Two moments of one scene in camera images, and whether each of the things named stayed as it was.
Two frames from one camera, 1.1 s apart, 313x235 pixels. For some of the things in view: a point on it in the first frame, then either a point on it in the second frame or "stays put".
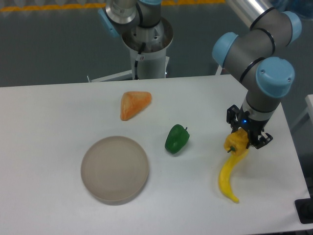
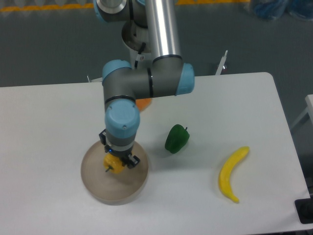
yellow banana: (225, 177) stays put
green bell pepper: (178, 137) stays put
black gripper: (255, 129) -> (133, 160)
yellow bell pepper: (236, 142) -> (113, 163)
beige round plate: (114, 169) stays put
